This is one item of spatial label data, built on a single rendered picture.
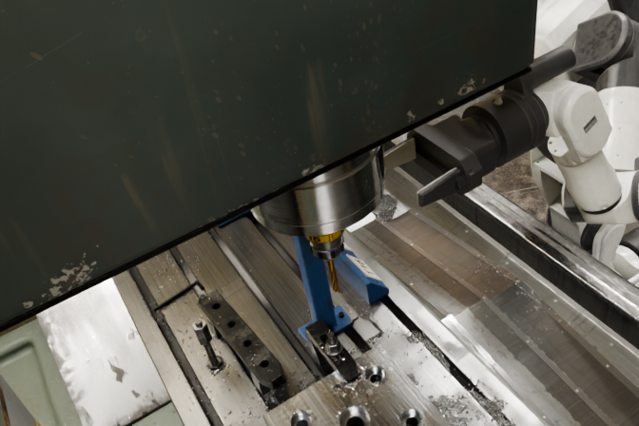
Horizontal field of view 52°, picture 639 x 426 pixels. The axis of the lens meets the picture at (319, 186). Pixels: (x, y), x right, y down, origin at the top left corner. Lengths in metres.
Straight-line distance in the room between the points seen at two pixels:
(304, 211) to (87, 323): 1.14
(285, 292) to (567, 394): 0.59
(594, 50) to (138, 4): 0.93
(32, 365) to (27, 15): 1.58
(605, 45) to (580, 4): 0.13
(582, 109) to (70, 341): 1.29
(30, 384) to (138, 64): 1.52
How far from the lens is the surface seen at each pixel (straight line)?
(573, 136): 0.91
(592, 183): 1.03
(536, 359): 1.45
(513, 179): 3.04
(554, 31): 1.29
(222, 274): 1.46
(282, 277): 1.41
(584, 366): 1.48
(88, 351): 1.71
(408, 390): 1.10
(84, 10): 0.43
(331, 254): 0.78
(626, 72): 1.20
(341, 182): 0.64
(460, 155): 0.80
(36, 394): 1.87
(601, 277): 1.54
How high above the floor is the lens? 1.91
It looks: 38 degrees down
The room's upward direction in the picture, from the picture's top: 11 degrees counter-clockwise
